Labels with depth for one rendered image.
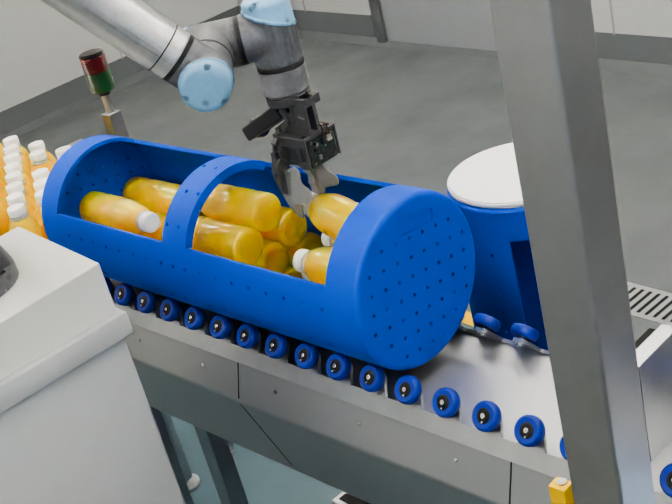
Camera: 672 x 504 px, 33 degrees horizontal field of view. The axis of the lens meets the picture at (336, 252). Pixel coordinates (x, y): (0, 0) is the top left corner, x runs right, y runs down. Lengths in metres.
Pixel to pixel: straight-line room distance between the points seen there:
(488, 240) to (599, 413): 1.04
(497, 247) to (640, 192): 2.28
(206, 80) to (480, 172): 0.78
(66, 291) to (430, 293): 0.56
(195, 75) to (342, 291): 0.38
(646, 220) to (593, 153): 3.17
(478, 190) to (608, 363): 1.09
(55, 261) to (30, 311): 0.12
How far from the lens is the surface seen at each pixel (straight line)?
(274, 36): 1.72
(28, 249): 1.89
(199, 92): 1.59
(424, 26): 6.37
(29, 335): 1.73
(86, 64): 2.87
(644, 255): 3.94
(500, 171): 2.19
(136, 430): 1.88
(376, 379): 1.77
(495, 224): 2.08
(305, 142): 1.75
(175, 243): 1.96
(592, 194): 1.00
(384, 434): 1.80
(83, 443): 1.83
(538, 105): 0.96
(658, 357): 1.54
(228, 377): 2.07
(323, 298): 1.70
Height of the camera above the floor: 1.94
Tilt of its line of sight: 26 degrees down
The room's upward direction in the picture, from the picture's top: 15 degrees counter-clockwise
